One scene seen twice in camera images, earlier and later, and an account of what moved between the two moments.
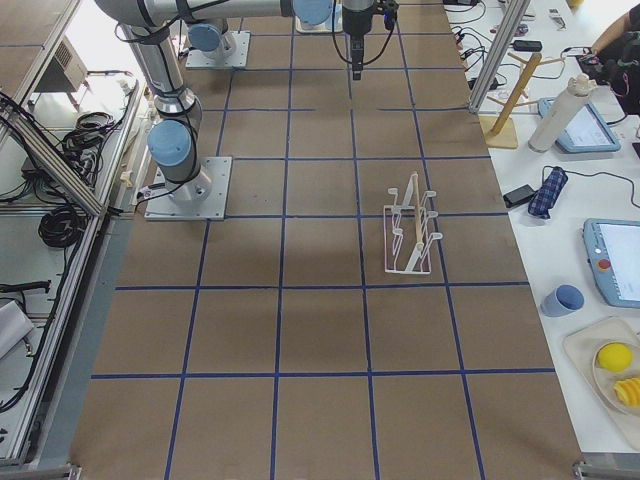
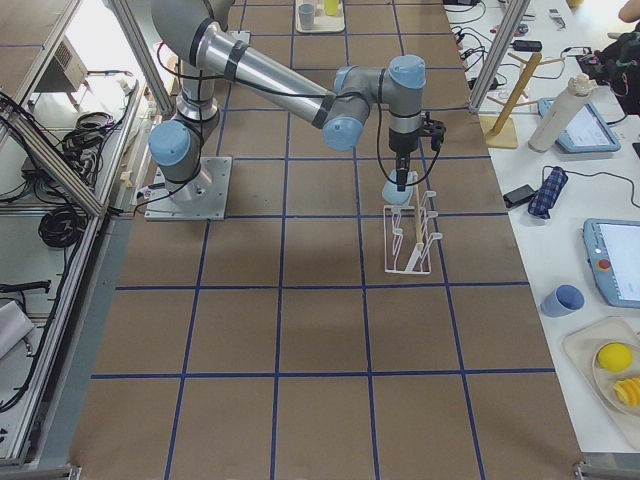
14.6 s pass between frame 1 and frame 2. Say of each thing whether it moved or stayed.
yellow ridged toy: stayed
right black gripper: moved
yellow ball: stayed
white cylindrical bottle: stayed
